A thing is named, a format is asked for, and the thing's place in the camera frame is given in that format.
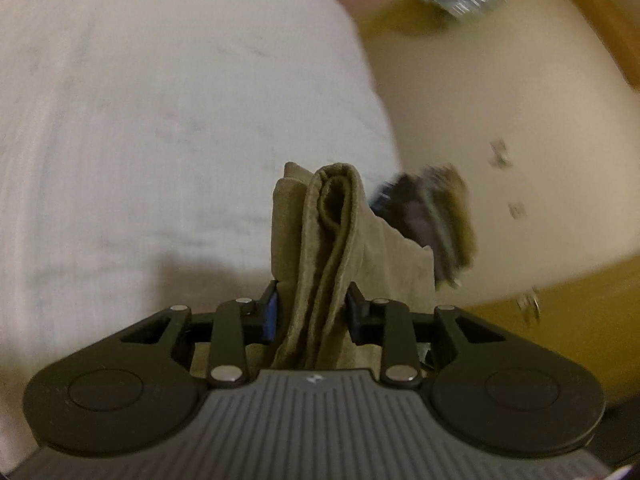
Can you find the olive brown pants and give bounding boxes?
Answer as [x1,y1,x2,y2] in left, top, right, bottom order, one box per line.
[192,161,436,378]

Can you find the stack of folded clothes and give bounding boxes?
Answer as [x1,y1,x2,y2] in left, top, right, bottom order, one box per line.
[371,164,477,292]

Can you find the metal door handle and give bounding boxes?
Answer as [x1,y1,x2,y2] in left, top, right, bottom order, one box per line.
[516,287,542,323]

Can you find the grey striped bedspread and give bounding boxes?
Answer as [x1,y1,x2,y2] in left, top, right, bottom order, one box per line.
[0,0,401,456]

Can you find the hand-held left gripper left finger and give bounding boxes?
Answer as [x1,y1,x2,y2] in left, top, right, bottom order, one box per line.
[120,280,281,388]

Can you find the wooden door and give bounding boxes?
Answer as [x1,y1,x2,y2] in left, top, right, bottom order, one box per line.
[470,255,640,411]

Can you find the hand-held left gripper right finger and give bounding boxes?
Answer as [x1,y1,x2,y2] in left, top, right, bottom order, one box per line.
[346,281,506,386]

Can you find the wooden wall shelf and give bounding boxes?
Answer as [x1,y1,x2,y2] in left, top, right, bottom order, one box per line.
[535,0,640,86]

